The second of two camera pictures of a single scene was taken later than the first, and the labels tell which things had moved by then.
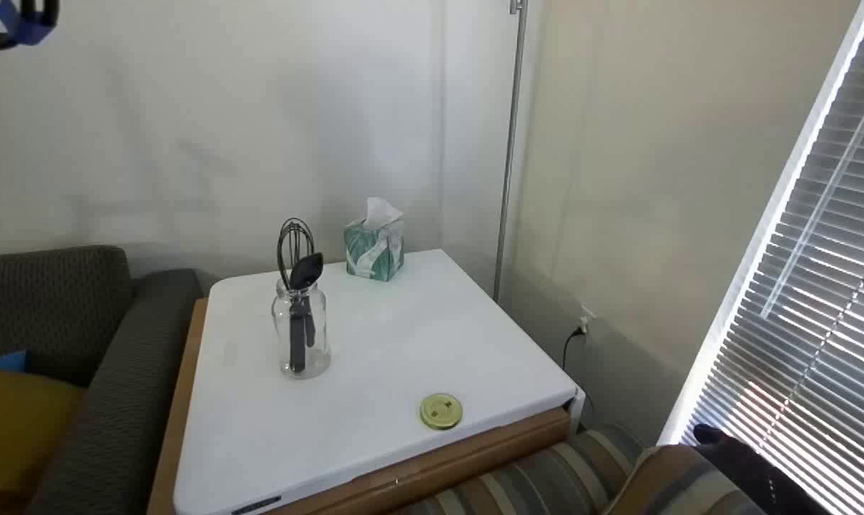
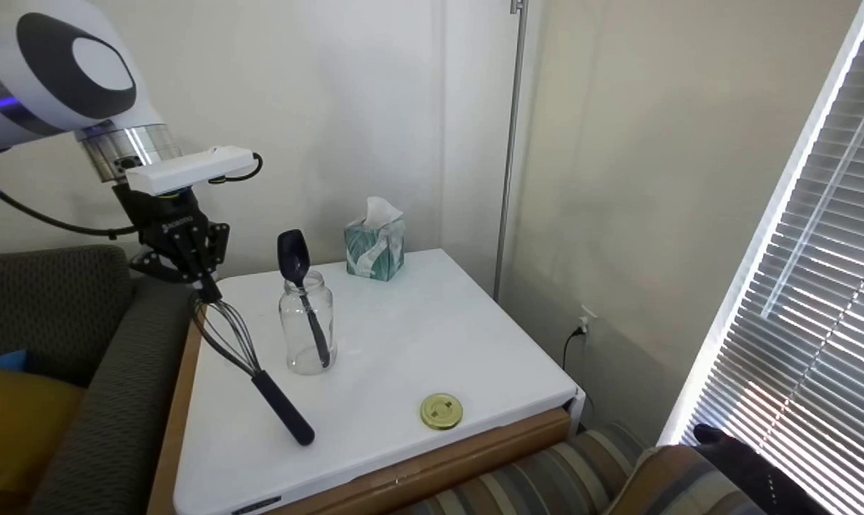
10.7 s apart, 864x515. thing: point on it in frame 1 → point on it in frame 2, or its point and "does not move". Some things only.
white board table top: (417, 364) does not move
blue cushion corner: (9, 362) does not move
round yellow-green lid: (442, 411) does not move
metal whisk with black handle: (295, 242) → (226, 334)
